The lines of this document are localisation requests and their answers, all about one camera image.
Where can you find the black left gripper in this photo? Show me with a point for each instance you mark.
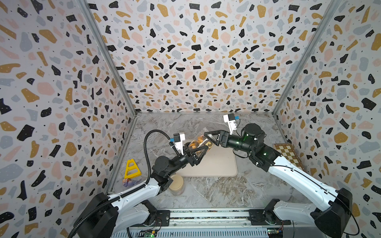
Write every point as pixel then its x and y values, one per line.
pixel 188 159

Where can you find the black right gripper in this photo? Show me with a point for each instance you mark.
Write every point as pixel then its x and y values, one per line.
pixel 224 139

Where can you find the clear plastic cookie jar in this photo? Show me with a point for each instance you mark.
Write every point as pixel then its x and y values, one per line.
pixel 200 141

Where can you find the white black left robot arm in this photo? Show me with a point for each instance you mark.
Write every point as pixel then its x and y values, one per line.
pixel 106 215

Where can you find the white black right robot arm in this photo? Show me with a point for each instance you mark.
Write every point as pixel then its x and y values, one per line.
pixel 329 209

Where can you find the jar with beige lid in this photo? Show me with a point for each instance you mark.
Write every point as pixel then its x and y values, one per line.
pixel 177 186

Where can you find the cream rectangular tray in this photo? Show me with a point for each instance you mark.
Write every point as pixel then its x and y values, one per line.
pixel 217 162

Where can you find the yellow triangular toy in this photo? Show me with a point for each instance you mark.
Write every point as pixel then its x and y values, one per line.
pixel 132 170

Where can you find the wooden chessboard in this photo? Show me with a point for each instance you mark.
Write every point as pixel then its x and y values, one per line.
pixel 288 151

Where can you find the small purple toy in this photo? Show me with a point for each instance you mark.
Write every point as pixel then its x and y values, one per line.
pixel 130 182

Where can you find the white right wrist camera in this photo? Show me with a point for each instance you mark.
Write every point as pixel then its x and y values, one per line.
pixel 231 121

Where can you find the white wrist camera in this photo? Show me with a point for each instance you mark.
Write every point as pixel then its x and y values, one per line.
pixel 177 142
pixel 231 121

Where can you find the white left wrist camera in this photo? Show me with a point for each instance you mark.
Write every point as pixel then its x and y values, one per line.
pixel 177 142

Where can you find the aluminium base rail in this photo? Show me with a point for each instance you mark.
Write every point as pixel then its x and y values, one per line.
pixel 212 223

